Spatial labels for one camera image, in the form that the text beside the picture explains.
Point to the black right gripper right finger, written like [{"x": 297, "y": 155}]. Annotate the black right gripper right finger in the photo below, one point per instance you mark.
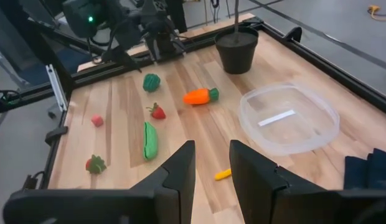
[{"x": 258, "y": 193}]

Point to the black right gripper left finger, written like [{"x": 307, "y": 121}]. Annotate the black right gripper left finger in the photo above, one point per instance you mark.
[{"x": 177, "y": 186}]

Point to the small yellow toy produce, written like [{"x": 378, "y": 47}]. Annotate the small yellow toy produce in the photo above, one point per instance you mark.
[{"x": 222, "y": 175}]

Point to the dark green round toy vegetable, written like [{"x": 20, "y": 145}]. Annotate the dark green round toy vegetable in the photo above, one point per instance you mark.
[{"x": 151, "y": 83}]

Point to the red toy strawberry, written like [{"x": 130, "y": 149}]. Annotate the red toy strawberry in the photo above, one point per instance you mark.
[
  {"x": 96, "y": 166},
  {"x": 158, "y": 113}
]

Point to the small pink toy produce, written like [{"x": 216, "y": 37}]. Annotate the small pink toy produce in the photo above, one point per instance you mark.
[{"x": 97, "y": 120}]

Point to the orange toy carrot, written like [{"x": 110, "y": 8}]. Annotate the orange toy carrot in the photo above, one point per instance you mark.
[{"x": 197, "y": 96}]

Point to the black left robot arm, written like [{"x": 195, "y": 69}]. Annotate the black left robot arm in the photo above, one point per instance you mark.
[{"x": 163, "y": 43}]

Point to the clear plastic tupperware container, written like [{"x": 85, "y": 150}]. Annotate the clear plastic tupperware container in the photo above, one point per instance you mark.
[{"x": 305, "y": 137}]

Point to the green toy pea pod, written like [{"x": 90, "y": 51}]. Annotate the green toy pea pod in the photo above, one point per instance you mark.
[{"x": 150, "y": 143}]

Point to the silver aluminium extrusion bar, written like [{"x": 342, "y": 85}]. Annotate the silver aluminium extrusion bar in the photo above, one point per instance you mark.
[{"x": 57, "y": 88}]

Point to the black plastic plant pot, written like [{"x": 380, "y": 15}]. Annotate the black plastic plant pot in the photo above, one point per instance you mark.
[{"x": 236, "y": 59}]

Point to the dark blue folded cloth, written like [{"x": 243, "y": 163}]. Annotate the dark blue folded cloth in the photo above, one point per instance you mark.
[{"x": 367, "y": 171}]

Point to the black frame bracket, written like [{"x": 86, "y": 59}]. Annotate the black frame bracket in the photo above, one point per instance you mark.
[{"x": 56, "y": 135}]

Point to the black aluminium table frame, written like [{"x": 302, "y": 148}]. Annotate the black aluminium table frame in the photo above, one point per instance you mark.
[{"x": 336, "y": 73}]

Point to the black table-level camera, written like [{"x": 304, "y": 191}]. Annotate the black table-level camera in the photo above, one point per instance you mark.
[{"x": 32, "y": 183}]

